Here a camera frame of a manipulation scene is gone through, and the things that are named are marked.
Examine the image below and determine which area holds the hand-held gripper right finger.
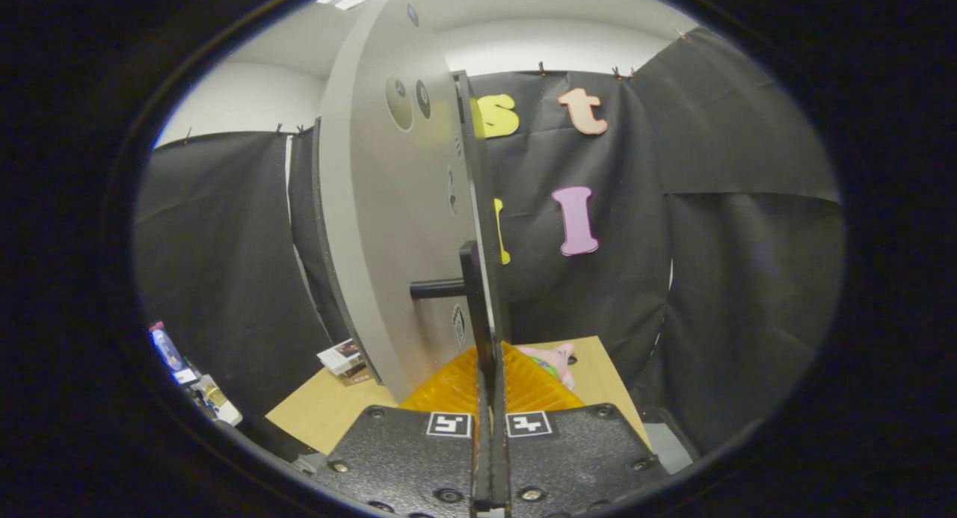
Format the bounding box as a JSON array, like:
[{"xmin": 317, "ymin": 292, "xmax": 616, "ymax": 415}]
[{"xmin": 491, "ymin": 342, "xmax": 670, "ymax": 518}]

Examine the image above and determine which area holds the dark grey shoe cabinet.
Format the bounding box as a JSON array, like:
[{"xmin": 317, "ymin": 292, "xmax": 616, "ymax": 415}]
[{"xmin": 452, "ymin": 71, "xmax": 513, "ymax": 347}]

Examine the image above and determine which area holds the pile of small items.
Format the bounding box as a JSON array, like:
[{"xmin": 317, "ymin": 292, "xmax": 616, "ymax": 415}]
[{"xmin": 178, "ymin": 365, "xmax": 244, "ymax": 428}]

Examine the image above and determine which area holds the black door handle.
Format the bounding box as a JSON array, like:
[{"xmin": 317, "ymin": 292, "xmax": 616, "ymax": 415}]
[{"xmin": 410, "ymin": 241, "xmax": 498, "ymax": 414}]

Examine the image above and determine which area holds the pink plush toy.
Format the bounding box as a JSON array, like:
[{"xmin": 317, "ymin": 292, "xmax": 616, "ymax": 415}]
[{"xmin": 518, "ymin": 343, "xmax": 576, "ymax": 390}]

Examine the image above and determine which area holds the black backdrop cloth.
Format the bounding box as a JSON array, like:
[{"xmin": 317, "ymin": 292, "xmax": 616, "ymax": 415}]
[{"xmin": 135, "ymin": 26, "xmax": 846, "ymax": 451}]

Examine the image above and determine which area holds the light grey shoe cabinet door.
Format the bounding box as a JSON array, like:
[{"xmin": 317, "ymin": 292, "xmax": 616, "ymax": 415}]
[{"xmin": 314, "ymin": 0, "xmax": 483, "ymax": 403}]

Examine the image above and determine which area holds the white book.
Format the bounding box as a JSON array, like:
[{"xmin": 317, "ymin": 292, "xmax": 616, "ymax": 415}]
[{"xmin": 317, "ymin": 339, "xmax": 365, "ymax": 375}]

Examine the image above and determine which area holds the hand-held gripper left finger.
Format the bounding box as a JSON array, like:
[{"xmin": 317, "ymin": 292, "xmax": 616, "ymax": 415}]
[{"xmin": 310, "ymin": 344, "xmax": 492, "ymax": 518}]

